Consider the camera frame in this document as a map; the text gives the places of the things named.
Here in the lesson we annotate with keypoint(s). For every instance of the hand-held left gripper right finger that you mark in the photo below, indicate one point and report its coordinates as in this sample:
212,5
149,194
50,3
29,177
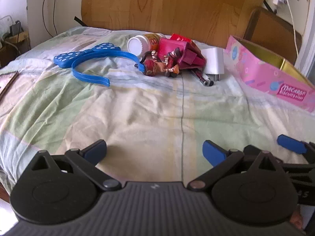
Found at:
212,153

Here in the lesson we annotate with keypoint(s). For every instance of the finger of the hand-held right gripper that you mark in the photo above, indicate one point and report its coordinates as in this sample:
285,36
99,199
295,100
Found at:
290,143

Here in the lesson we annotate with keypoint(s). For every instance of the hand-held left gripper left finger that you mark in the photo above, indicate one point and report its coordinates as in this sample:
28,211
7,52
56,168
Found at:
94,150

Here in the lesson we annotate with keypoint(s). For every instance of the pink biscuit tin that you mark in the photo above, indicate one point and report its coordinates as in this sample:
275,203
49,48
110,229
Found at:
258,71

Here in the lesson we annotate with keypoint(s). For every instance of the white charger plug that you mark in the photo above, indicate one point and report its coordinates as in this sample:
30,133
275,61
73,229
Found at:
214,61

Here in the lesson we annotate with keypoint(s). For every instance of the blue polka dot bow headband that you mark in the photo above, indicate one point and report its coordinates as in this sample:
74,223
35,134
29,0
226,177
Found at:
64,59

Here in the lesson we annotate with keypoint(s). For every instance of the dark red wallet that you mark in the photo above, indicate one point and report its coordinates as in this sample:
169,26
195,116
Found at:
190,57

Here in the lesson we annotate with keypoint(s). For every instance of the white capped orange label bottle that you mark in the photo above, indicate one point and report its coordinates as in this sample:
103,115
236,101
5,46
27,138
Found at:
136,44

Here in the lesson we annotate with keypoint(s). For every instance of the small red box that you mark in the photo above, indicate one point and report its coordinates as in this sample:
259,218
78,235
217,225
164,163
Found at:
181,37

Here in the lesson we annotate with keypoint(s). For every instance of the pale green bedsheet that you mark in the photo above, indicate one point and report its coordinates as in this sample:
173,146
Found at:
123,108

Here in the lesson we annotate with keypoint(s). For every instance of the wooden headboard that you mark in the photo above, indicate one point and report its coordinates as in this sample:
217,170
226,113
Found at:
172,5

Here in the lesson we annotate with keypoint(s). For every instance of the wooden frame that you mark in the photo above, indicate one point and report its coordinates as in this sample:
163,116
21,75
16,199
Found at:
8,84

